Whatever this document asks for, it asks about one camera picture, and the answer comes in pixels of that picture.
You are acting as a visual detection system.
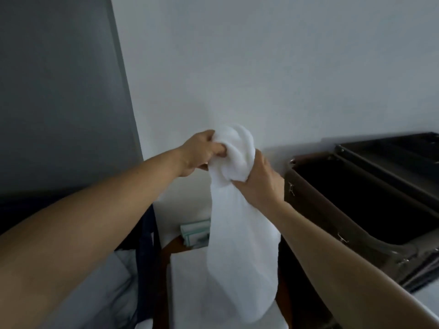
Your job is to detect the person's right hand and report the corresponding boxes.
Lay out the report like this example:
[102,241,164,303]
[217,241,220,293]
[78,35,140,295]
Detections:
[233,149,285,209]

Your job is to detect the person's left hand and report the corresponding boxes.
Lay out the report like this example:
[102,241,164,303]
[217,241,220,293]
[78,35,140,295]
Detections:
[178,130,229,179]

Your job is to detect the white towel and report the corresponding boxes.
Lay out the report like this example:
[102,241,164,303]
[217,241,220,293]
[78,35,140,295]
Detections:
[166,249,289,329]
[205,123,280,324]

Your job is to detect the brown housekeeping cart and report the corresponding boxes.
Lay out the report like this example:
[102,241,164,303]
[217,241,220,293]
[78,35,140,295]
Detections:
[278,132,439,329]

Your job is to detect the teal white boxes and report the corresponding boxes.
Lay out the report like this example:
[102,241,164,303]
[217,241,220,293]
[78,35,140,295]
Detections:
[180,219,212,249]

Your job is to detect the person's right forearm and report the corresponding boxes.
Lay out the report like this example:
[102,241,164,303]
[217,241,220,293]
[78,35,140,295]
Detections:
[271,198,439,329]

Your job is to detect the person's left forearm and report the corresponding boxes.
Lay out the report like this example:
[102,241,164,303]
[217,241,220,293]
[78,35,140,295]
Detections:
[0,147,189,329]

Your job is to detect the round wooden side table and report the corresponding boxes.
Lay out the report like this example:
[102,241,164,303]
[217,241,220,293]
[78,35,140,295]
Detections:
[157,234,292,329]

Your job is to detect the grey door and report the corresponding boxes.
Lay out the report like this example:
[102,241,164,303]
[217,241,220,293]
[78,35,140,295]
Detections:
[0,0,145,196]

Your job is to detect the white pillowcase black piping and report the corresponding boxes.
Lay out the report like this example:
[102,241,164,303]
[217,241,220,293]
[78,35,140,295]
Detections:
[48,249,138,329]

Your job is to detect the navy laundry hamper white frame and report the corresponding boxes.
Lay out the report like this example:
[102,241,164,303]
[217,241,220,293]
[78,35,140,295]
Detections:
[0,188,162,329]

